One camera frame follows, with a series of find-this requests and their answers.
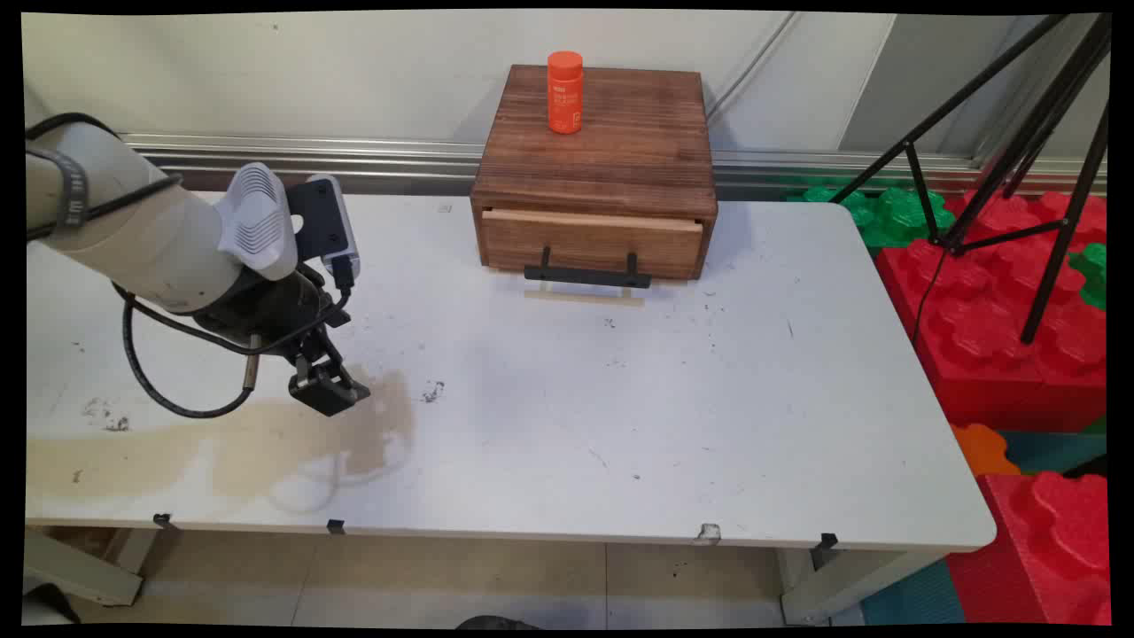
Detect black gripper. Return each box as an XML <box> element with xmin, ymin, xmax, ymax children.
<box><xmin>190</xmin><ymin>264</ymin><xmax>373</xmax><ymax>418</ymax></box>

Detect light wooden drawer black handle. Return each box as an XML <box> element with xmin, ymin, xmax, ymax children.
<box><xmin>481</xmin><ymin>208</ymin><xmax>705</xmax><ymax>291</ymax></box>

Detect dark wooden drawer cabinet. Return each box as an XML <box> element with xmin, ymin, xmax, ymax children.
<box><xmin>470</xmin><ymin>64</ymin><xmax>719</xmax><ymax>283</ymax></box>

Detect orange plastic bottle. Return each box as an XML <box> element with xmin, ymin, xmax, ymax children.
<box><xmin>547</xmin><ymin>51</ymin><xmax>586</xmax><ymax>136</ymax></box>

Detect orange foam block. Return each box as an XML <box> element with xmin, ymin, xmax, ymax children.
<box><xmin>951</xmin><ymin>424</ymin><xmax>1022</xmax><ymax>479</ymax></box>

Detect red foam blocks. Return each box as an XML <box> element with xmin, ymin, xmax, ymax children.
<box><xmin>875</xmin><ymin>190</ymin><xmax>1108</xmax><ymax>434</ymax></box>

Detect black tripod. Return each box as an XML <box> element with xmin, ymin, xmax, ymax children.
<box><xmin>828</xmin><ymin>12</ymin><xmax>1113</xmax><ymax>346</ymax></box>

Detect small green foam block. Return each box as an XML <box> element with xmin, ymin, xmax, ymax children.
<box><xmin>1068</xmin><ymin>243</ymin><xmax>1108</xmax><ymax>311</ymax></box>

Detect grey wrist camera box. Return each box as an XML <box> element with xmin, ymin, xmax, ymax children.
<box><xmin>285</xmin><ymin>175</ymin><xmax>362</xmax><ymax>290</ymax></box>

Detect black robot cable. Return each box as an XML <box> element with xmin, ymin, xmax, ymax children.
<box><xmin>25</xmin><ymin>113</ymin><xmax>353</xmax><ymax>419</ymax></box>

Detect aluminium wall rail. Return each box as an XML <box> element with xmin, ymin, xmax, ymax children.
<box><xmin>120</xmin><ymin>133</ymin><xmax>1108</xmax><ymax>194</ymax></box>

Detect white table leg frame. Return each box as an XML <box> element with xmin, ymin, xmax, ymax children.
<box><xmin>25</xmin><ymin>528</ymin><xmax>162</xmax><ymax>609</ymax></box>
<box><xmin>778</xmin><ymin>548</ymin><xmax>942</xmax><ymax>626</ymax></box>

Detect grey wall cable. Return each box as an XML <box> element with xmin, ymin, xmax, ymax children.
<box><xmin>707</xmin><ymin>12</ymin><xmax>800</xmax><ymax>118</ymax></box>

